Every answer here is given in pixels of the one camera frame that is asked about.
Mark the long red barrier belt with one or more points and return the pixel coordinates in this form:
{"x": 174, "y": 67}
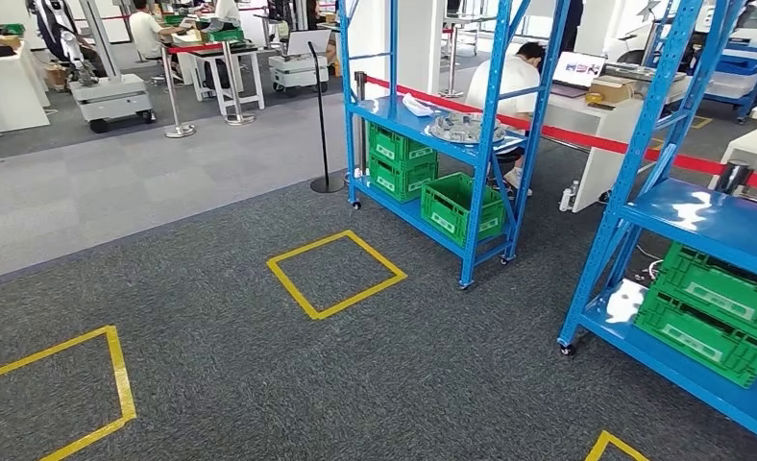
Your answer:
{"x": 582, "y": 137}

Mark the chrome stanchion with black base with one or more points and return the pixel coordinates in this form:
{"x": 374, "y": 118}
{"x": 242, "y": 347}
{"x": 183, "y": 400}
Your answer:
{"x": 732, "y": 178}

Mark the black pole stand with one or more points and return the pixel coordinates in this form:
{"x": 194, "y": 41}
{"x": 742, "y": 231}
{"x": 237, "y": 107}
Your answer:
{"x": 322, "y": 127}

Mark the blue storage bin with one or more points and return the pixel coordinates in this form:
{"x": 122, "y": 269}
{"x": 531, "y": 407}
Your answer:
{"x": 738, "y": 65}

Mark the person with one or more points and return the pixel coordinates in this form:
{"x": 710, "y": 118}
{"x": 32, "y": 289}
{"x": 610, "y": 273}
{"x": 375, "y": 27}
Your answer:
{"x": 571, "y": 25}
{"x": 146, "y": 28}
{"x": 229, "y": 13}
{"x": 512, "y": 79}

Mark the white storage bin stack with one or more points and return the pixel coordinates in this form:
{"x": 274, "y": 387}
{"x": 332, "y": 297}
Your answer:
{"x": 728, "y": 86}

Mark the white bottle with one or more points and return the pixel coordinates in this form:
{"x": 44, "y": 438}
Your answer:
{"x": 566, "y": 200}

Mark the grey perforated metal tray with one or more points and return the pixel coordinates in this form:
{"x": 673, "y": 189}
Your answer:
{"x": 633, "y": 71}

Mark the cardboard box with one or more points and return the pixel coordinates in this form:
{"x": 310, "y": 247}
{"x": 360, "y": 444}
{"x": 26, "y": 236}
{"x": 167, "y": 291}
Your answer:
{"x": 614, "y": 90}

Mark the grey laptop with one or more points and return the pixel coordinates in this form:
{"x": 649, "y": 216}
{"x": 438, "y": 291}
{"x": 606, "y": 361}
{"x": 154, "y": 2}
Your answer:
{"x": 308, "y": 43}

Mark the white table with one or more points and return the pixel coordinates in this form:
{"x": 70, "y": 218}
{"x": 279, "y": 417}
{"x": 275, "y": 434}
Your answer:
{"x": 248, "y": 49}

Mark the white car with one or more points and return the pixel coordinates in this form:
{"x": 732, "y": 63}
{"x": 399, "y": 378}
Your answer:
{"x": 627, "y": 44}

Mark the white plastic bag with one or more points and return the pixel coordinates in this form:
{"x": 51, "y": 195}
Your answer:
{"x": 417, "y": 105}

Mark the short red barrier belt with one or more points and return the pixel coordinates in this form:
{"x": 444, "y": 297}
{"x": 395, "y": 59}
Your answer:
{"x": 194, "y": 48}

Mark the grey round metal casting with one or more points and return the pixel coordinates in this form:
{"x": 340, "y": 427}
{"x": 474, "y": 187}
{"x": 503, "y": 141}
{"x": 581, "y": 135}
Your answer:
{"x": 464, "y": 127}

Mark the chrome high table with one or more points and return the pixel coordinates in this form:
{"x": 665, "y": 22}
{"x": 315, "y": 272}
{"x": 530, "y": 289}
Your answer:
{"x": 455, "y": 57}

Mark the white wheeled cart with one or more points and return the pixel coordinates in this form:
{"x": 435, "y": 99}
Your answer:
{"x": 299, "y": 71}

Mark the white wheeled robot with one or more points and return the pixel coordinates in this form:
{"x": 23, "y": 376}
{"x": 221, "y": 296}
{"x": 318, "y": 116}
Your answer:
{"x": 111, "y": 98}

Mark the green plastic crate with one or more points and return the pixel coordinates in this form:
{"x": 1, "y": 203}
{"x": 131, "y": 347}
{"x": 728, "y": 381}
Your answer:
{"x": 226, "y": 35}
{"x": 697, "y": 337}
{"x": 445, "y": 216}
{"x": 397, "y": 181}
{"x": 394, "y": 143}
{"x": 722, "y": 293}

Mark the open laptop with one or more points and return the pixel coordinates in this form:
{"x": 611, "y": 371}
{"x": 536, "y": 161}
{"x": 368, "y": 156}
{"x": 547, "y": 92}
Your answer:
{"x": 579, "y": 69}

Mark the yellow tape roll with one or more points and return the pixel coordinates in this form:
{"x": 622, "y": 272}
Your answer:
{"x": 593, "y": 99}

